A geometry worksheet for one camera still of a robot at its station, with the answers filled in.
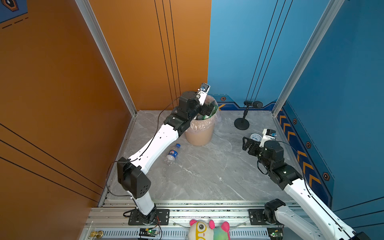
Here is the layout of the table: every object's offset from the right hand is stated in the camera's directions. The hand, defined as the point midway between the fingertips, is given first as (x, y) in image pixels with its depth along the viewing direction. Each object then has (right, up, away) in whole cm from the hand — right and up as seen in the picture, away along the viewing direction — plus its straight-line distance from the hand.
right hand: (248, 140), depth 77 cm
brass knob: (-72, -42, -9) cm, 84 cm away
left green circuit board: (-49, -43, -6) cm, 66 cm away
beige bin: (-25, +4, +2) cm, 25 cm away
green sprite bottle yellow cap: (-17, +16, +5) cm, 24 cm away
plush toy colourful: (-25, -38, -12) cm, 47 cm away
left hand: (-22, +23, -4) cm, 32 cm away
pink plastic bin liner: (-20, +8, +3) cm, 22 cm away
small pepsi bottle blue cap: (-42, -11, +14) cm, 45 cm away
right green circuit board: (+11, -44, -6) cm, 46 cm away
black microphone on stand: (+8, +9, +35) cm, 37 cm away
